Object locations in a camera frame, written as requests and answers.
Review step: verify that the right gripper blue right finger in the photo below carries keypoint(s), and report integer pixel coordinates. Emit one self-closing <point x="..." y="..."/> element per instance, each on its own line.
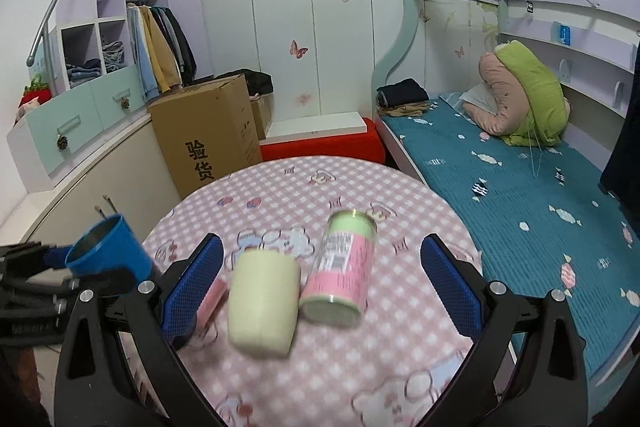
<point x="458" y="285"/>

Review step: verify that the beige low cabinet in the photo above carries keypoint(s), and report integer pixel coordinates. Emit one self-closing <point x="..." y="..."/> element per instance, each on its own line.
<point x="122" y="170"/>

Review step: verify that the folded dark clothes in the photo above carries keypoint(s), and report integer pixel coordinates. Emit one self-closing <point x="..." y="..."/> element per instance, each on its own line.
<point x="403" y="98"/>

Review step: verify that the white board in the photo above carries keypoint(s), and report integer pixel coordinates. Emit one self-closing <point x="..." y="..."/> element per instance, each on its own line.
<point x="314" y="127"/>

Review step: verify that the pink cup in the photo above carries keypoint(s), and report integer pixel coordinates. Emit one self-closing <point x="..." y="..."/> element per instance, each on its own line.
<point x="209" y="305"/>

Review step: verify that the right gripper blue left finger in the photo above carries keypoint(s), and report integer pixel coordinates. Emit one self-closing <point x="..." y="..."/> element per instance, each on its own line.
<point x="184" y="287"/>

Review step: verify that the white wardrobe doors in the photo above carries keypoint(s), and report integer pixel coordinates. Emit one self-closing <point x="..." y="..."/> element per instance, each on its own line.
<point x="320" y="54"/>

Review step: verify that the teal patterned bed mattress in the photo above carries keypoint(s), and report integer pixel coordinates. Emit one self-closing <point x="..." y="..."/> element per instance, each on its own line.
<point x="538" y="218"/>

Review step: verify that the hanging clothes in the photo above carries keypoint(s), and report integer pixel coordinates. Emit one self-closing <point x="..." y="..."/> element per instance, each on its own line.
<point x="162" y="53"/>

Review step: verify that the pink checkered tablecloth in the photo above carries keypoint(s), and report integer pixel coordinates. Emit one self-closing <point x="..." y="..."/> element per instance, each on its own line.
<point x="373" y="346"/>

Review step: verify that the cream yellow cup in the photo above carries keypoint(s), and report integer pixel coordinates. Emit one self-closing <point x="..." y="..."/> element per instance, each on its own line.
<point x="263" y="304"/>

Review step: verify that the pink green tin can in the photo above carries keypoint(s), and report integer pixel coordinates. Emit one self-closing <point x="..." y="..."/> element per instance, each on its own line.
<point x="336" y="289"/>

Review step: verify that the brown cardboard box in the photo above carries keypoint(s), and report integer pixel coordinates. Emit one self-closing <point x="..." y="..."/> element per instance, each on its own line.
<point x="206" y="132"/>

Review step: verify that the red storage box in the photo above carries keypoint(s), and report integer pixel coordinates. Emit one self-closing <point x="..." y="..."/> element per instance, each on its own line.
<point x="366" y="146"/>

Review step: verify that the white pillow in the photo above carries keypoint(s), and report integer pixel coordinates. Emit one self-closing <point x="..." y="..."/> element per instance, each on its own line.
<point x="477" y="98"/>

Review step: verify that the small blue box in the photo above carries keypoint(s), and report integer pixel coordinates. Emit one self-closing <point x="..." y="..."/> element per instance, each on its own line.
<point x="565" y="35"/>

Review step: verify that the pink green rolled quilt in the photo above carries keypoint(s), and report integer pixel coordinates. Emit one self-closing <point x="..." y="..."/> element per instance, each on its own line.
<point x="532" y="108"/>

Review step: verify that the lavender shelf unit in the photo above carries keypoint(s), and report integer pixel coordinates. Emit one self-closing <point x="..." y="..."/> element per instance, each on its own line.
<point x="105" y="11"/>

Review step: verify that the mint drawer unit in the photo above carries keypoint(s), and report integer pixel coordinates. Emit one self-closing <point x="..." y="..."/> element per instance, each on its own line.
<point x="52" y="139"/>

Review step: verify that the blue metal cup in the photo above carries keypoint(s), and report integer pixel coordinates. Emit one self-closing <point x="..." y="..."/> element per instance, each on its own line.
<point x="107" y="246"/>

